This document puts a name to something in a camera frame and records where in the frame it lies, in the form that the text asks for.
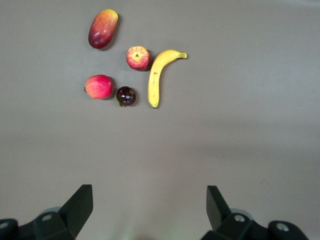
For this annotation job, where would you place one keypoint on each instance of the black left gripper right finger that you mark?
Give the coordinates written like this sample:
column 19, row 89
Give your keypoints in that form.
column 225, row 222

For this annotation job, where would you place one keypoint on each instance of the round pink red fruit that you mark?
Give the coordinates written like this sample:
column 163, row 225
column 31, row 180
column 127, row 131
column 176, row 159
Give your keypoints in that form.
column 98, row 87

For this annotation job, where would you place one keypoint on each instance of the red yellow mango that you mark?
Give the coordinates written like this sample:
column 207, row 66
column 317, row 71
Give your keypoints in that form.
column 102, row 30

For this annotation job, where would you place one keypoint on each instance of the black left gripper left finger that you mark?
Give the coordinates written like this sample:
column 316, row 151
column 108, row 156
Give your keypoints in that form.
column 67, row 220

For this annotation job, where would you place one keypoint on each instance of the red yellow striped apple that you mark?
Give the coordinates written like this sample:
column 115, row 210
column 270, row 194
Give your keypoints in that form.
column 138, row 58

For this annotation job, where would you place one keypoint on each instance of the yellow banana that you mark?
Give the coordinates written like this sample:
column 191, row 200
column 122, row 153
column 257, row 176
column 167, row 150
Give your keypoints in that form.
column 154, row 80

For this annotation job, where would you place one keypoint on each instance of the dark purple plum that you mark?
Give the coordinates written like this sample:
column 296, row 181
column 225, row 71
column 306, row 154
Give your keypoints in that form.
column 126, row 96

